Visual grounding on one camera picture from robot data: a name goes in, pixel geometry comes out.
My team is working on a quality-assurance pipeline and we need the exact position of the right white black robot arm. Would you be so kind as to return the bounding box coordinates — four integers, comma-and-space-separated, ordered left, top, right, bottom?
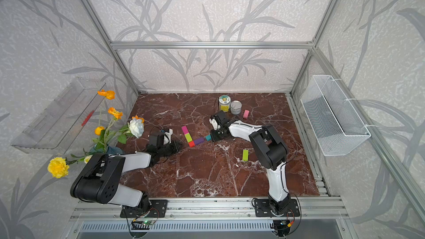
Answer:
209, 118, 291, 216

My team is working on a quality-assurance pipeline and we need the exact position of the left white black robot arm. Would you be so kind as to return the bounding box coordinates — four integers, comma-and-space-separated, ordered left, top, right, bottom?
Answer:
70, 140, 182, 209

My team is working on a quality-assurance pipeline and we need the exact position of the lime green long block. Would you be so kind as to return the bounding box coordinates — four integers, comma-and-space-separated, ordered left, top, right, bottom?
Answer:
185, 133, 193, 143

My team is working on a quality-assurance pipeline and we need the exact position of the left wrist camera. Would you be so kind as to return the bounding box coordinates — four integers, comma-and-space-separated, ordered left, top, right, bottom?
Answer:
148, 128, 173, 147

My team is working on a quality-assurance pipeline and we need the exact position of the left circuit board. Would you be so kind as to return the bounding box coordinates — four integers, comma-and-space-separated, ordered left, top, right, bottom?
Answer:
131, 219, 157, 230

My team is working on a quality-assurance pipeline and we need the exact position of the clear plastic wall shelf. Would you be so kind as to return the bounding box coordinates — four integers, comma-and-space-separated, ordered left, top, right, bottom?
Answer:
11, 77, 106, 154

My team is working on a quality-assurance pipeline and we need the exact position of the pink small block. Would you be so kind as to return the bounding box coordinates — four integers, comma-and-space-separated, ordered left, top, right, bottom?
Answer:
243, 110, 250, 119

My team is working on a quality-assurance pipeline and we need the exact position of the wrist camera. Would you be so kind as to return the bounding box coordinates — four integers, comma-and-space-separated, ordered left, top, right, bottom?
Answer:
148, 128, 173, 147
209, 110, 230, 130

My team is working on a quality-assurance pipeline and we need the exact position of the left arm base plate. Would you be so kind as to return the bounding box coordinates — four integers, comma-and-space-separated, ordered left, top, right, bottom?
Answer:
120, 199, 168, 219

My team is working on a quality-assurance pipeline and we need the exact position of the purple long block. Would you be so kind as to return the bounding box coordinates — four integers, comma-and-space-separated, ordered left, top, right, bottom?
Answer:
194, 137, 205, 146

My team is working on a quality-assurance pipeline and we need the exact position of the circuit board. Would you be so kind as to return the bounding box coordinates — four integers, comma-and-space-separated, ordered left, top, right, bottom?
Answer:
131, 219, 157, 230
270, 220, 294, 232

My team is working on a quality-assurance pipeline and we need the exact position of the flower bouquet in glass vase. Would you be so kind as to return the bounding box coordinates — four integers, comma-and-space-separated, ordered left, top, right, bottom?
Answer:
47, 107, 145, 179

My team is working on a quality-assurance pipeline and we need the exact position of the silver tin can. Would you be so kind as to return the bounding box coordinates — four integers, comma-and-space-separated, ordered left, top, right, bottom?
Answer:
230, 100, 242, 115

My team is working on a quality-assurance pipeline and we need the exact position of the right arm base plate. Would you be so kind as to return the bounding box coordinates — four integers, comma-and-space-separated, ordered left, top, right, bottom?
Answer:
251, 198, 301, 218

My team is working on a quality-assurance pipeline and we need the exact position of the white wire basket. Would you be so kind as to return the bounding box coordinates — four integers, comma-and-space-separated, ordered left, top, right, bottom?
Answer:
301, 75, 371, 157

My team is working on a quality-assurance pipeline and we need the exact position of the yellow green labelled tin can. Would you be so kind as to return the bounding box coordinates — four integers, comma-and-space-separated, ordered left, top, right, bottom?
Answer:
219, 95, 231, 113

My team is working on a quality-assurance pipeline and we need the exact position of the magenta long block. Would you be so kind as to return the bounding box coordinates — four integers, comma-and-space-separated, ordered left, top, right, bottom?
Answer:
182, 126, 189, 135

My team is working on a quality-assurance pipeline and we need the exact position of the right circuit board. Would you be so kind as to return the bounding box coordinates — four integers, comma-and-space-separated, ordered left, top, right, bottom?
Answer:
270, 220, 294, 232

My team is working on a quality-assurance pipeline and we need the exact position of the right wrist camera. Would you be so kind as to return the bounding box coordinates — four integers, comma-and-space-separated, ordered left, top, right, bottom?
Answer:
209, 110, 230, 130

